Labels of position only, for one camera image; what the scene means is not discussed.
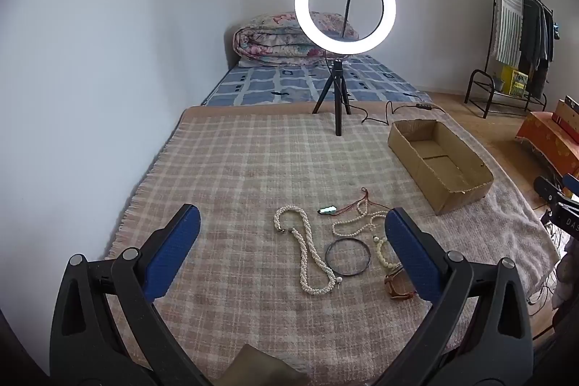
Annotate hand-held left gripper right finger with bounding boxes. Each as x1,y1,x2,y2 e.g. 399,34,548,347
375,207,534,386

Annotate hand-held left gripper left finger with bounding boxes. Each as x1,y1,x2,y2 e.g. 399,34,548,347
50,203,213,386

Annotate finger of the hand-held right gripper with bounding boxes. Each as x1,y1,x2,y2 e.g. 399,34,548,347
534,174,579,206

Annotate cream beaded bracelet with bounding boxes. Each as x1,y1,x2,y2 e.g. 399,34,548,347
375,236,401,270

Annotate thin pearl strand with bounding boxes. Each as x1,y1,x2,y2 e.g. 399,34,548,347
331,196,390,237

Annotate cardboard box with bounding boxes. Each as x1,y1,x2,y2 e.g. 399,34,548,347
388,119,495,216

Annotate dark bangle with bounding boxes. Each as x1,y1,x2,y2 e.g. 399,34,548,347
325,238,372,277

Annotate green pendant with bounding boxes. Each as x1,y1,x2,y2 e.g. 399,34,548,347
317,187,394,217

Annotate twisted pearl necklace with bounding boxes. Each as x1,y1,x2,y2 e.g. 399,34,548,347
273,206,343,296

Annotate orange cloth covered furniture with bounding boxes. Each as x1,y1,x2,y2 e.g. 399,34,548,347
516,111,579,179

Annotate brown box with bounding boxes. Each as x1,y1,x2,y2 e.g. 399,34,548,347
553,96,579,138

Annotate beige plaid blanket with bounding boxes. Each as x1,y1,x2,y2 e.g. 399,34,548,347
105,101,562,373

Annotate yellow box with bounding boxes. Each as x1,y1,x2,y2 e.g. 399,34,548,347
500,66,530,97

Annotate olive cloth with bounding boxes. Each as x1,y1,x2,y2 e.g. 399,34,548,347
212,344,308,386

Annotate dark hanging clothes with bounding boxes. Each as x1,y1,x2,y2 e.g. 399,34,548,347
519,0,556,97

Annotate black tripod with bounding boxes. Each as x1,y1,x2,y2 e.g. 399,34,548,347
312,59,352,136

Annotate striped towel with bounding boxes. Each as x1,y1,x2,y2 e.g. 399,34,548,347
493,0,525,65

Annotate blue checked bed sheet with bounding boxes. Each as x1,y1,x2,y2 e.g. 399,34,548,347
201,54,432,106

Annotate folded floral quilt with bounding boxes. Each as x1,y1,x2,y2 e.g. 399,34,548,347
233,10,360,68

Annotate black phone holder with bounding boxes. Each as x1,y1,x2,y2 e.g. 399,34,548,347
338,0,368,38

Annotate black cables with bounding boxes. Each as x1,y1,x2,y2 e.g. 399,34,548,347
529,223,564,317

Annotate black ring light cable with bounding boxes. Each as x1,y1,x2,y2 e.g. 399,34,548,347
348,99,446,127

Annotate white ring light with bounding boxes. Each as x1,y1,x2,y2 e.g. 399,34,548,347
294,0,397,52

